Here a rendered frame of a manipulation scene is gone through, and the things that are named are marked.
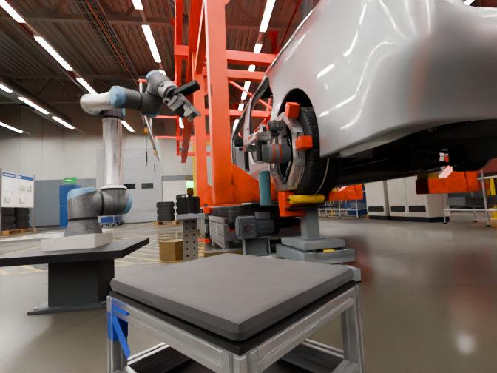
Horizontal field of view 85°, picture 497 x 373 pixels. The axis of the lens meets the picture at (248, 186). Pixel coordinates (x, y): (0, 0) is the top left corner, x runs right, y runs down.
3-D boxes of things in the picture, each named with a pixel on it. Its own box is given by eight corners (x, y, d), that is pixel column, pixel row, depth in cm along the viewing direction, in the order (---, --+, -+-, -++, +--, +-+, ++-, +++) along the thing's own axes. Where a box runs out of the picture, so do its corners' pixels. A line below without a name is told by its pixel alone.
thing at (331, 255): (355, 262, 177) (353, 247, 178) (305, 268, 168) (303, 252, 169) (317, 251, 225) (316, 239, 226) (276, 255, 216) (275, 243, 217)
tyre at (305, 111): (295, 176, 248) (331, 214, 191) (270, 177, 242) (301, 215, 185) (308, 101, 220) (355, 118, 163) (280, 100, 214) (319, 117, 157)
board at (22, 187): (9, 237, 756) (9, 167, 771) (-12, 238, 749) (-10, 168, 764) (41, 232, 904) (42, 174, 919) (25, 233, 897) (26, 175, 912)
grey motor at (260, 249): (292, 254, 216) (289, 210, 219) (240, 260, 206) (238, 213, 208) (284, 251, 234) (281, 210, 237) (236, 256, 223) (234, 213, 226)
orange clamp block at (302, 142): (306, 150, 173) (313, 146, 164) (294, 150, 171) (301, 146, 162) (305, 139, 174) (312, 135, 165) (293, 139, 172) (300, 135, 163)
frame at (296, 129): (307, 187, 171) (301, 103, 175) (297, 188, 169) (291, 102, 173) (276, 193, 223) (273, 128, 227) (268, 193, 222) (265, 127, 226)
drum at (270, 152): (292, 161, 192) (291, 141, 193) (263, 161, 186) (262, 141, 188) (285, 164, 205) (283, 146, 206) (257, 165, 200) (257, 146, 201)
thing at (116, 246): (-19, 328, 122) (-18, 259, 124) (56, 289, 181) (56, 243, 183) (123, 314, 130) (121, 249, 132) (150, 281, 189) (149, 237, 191)
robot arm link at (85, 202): (64, 220, 159) (63, 190, 162) (96, 218, 172) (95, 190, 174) (71, 217, 149) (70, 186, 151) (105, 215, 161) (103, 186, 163)
